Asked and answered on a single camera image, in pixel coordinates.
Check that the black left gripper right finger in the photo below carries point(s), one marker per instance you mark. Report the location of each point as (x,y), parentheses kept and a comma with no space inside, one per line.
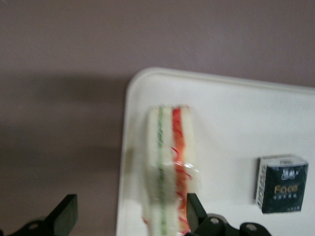
(195,214)

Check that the cream plastic tray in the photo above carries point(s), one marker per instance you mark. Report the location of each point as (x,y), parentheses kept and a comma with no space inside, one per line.
(233,118)

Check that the black tissue pack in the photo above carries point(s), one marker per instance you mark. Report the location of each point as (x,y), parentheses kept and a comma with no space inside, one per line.
(283,186)

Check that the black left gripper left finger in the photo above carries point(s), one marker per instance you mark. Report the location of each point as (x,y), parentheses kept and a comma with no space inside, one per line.
(61,216)

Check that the triangle sandwich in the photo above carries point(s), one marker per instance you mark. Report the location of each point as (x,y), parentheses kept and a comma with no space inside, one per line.
(169,159)

